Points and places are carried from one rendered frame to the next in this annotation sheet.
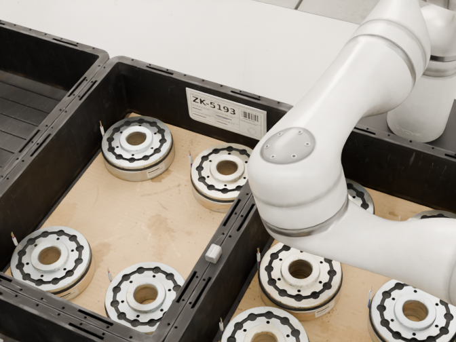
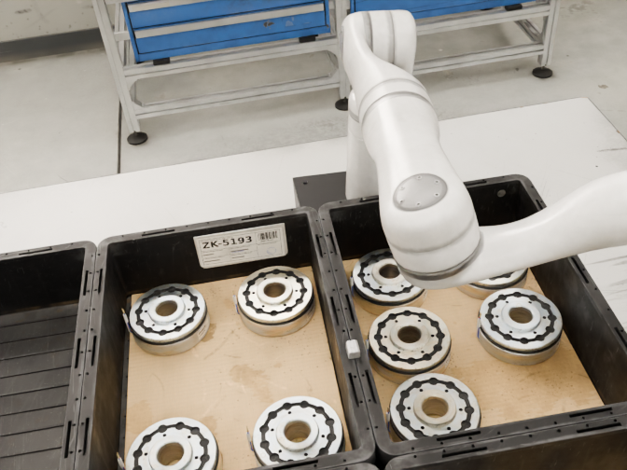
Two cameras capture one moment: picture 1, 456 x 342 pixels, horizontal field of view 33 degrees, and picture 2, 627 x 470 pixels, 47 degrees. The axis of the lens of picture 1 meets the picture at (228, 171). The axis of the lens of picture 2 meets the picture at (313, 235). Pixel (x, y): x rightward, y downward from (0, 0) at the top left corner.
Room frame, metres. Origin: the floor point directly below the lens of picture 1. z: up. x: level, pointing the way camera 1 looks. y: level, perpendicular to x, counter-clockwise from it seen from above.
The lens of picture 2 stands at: (0.11, 0.34, 1.57)
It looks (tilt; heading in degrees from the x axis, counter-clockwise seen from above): 42 degrees down; 325
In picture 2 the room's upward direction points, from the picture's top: 6 degrees counter-clockwise
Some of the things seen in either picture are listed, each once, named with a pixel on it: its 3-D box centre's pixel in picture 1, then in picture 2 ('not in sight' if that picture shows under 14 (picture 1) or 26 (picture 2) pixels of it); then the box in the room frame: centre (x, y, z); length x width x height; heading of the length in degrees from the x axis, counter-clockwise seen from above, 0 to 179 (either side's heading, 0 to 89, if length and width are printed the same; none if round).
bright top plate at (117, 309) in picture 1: (146, 297); (298, 435); (0.51, 0.11, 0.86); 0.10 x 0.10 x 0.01
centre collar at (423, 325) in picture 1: (414, 311); (521, 315); (0.46, -0.20, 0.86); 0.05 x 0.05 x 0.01
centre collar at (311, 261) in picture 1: (300, 269); (409, 335); (0.53, -0.08, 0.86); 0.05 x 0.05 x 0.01
